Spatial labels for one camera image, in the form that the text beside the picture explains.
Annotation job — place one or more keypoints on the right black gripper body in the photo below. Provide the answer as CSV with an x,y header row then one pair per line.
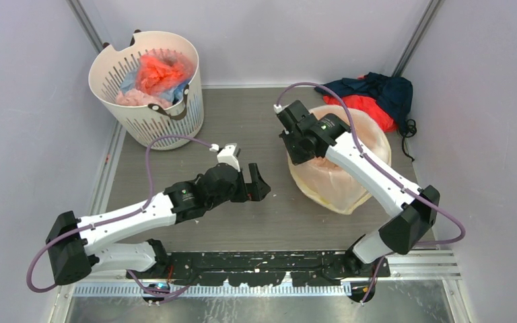
x,y
297,153

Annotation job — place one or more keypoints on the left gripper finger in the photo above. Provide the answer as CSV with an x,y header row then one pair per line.
x,y
257,188
246,189

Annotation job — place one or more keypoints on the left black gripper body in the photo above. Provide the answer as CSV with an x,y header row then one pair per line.
x,y
234,194

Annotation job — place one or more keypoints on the pale yellow trash bag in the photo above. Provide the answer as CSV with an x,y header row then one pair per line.
x,y
337,190

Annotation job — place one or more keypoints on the white slotted laundry basket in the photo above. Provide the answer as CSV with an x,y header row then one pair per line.
x,y
148,122

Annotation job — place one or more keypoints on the orange plastic trash bin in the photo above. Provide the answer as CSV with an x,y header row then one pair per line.
x,y
324,164

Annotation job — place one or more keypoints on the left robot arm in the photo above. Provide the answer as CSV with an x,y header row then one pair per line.
x,y
77,247

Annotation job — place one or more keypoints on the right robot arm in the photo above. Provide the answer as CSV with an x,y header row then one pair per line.
x,y
412,209

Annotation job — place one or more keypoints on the pink plastic trash bag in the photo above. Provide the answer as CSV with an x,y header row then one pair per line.
x,y
134,97

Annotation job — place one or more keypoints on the red plastic trash bag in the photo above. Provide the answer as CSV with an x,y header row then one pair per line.
x,y
162,69

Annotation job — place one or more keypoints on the blue plastic trash bag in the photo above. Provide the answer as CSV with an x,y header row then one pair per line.
x,y
173,95

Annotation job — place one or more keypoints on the red cloth garment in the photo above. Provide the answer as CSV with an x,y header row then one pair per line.
x,y
366,93

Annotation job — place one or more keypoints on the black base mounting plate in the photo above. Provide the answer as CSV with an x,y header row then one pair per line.
x,y
258,269

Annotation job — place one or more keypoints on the navy blue cloth garment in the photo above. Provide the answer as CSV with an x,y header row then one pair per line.
x,y
399,91

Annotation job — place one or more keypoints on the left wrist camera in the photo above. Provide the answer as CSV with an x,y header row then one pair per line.
x,y
229,155

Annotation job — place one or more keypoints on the aluminium rail frame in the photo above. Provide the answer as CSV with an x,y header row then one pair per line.
x,y
418,265

